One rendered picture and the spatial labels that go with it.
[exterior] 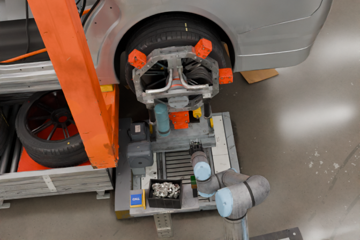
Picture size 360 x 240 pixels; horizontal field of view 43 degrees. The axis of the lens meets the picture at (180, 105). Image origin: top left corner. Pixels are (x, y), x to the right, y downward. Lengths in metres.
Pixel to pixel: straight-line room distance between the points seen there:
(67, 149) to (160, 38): 1.02
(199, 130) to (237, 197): 1.52
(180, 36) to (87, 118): 0.74
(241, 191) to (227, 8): 1.19
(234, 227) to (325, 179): 1.57
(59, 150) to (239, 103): 1.58
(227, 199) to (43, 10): 1.14
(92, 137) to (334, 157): 1.88
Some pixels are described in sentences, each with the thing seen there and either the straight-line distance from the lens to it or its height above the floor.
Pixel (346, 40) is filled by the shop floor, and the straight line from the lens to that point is 4.63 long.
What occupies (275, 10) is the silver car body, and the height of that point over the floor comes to 1.24.
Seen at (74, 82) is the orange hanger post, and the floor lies 1.33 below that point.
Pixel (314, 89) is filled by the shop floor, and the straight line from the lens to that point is 4.11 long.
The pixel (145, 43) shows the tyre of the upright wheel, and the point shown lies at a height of 1.13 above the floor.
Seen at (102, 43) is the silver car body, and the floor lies 1.11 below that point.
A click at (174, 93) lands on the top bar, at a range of 2.70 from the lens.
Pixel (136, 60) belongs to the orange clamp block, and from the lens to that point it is 2.75.
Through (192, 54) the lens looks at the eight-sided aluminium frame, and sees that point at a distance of 2.74.
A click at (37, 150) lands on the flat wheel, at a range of 3.27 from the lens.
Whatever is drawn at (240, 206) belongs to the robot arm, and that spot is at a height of 1.20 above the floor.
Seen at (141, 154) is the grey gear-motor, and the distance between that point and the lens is 3.17.
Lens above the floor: 2.98
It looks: 49 degrees down
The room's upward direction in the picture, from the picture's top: 6 degrees counter-clockwise
